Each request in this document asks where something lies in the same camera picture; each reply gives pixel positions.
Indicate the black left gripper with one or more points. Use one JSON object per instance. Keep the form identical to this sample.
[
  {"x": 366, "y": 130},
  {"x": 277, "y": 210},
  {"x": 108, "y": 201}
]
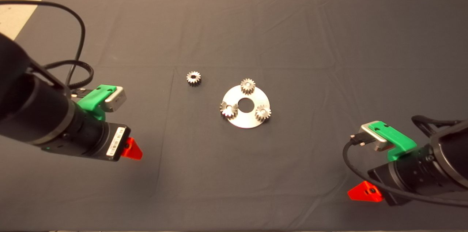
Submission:
[{"x": 91, "y": 138}]

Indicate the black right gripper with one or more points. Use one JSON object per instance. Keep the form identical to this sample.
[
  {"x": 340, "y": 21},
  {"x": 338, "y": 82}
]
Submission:
[{"x": 409, "y": 177}]

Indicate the small steel gear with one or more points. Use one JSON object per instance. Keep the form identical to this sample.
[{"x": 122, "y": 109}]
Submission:
[
  {"x": 193, "y": 77},
  {"x": 248, "y": 85},
  {"x": 262, "y": 112}
]

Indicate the large steel gear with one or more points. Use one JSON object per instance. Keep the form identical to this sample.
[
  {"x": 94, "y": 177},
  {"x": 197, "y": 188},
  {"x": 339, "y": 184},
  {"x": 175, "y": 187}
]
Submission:
[{"x": 228, "y": 109}]

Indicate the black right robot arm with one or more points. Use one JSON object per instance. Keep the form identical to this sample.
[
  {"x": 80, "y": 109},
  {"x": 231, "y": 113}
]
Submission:
[{"x": 457, "y": 151}]

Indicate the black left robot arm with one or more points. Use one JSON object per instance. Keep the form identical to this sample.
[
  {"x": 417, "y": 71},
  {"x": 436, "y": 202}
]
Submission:
[{"x": 22, "y": 89}]

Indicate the dark grey table cloth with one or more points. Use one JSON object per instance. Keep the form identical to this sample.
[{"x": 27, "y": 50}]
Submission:
[{"x": 292, "y": 169}]

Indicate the round metal plate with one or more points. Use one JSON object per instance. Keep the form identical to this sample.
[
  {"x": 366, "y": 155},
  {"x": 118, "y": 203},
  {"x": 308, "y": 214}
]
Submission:
[{"x": 245, "y": 121}]

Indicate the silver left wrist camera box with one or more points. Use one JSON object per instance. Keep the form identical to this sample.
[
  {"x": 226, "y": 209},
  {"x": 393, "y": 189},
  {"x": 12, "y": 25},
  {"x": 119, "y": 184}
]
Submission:
[{"x": 117, "y": 98}]

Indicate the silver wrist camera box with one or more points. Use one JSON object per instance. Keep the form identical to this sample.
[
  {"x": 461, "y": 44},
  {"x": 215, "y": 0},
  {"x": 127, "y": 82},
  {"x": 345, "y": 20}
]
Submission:
[
  {"x": 117, "y": 98},
  {"x": 373, "y": 135}
]

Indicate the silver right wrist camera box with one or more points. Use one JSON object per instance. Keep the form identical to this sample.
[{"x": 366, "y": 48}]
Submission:
[{"x": 373, "y": 135}]

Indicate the green right camera mount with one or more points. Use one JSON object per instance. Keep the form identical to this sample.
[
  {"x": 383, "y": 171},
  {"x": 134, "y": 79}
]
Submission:
[{"x": 398, "y": 140}]

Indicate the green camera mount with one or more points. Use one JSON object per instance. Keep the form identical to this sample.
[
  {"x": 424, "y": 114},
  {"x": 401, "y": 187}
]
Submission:
[
  {"x": 398, "y": 140},
  {"x": 91, "y": 98}
]

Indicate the green left camera mount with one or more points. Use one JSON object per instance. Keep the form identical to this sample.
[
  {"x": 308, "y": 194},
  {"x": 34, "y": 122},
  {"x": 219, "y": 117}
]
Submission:
[{"x": 91, "y": 98}]

